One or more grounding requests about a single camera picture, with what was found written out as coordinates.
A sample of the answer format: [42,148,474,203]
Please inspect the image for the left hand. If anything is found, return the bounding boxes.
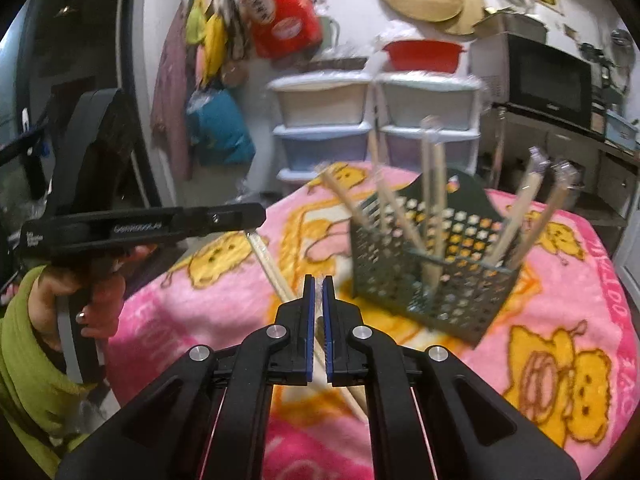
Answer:
[18,266,126,364]

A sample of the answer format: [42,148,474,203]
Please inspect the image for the chopsticks vertical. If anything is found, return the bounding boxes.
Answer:
[420,116,439,254]
[316,162,372,230]

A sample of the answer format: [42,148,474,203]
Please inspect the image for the purple middle drawer bin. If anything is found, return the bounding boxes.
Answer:
[378,124,483,174]

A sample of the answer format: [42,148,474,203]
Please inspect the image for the blue middle drawer bin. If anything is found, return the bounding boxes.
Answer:
[272,122,372,171]

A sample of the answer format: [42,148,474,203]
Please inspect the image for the yellow hanging cloth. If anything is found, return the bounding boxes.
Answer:
[184,0,228,89]

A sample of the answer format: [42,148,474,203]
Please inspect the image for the blue hanging bag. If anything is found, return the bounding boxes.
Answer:
[186,89,256,167]

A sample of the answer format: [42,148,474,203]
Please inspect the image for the metal shelf rack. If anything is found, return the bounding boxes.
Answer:
[478,106,639,255]

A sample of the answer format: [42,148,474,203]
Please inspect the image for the chopsticks diagonal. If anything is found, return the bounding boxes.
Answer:
[433,143,447,287]

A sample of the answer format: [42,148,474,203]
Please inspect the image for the woven wicker basket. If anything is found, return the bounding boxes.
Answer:
[300,56,368,73]

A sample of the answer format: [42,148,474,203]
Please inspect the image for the dark green utensil basket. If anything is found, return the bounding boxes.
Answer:
[350,168,518,347]

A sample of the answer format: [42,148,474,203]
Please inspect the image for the red hanging bag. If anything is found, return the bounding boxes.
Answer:
[243,0,322,60]

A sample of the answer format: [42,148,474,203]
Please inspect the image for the red plastic basin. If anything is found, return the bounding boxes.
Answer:
[383,39,464,74]

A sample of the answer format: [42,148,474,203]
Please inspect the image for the black microwave oven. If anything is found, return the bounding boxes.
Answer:
[469,32,592,129]

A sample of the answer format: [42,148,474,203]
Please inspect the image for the beige top drawer bin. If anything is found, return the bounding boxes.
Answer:
[267,70,372,128]

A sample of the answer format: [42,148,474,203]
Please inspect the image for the green top drawer bin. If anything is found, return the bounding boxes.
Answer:
[374,70,486,131]

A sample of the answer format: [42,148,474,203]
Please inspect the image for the chopsticks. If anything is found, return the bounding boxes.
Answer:
[484,146,550,266]
[368,128,428,255]

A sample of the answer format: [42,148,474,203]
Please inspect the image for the pink cartoon blanket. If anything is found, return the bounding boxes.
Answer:
[104,160,640,480]

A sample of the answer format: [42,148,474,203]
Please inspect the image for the green sleeve forearm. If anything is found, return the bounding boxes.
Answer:
[1,266,90,479]

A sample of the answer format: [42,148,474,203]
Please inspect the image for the metal tray on microwave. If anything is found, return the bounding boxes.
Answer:
[473,10,548,44]

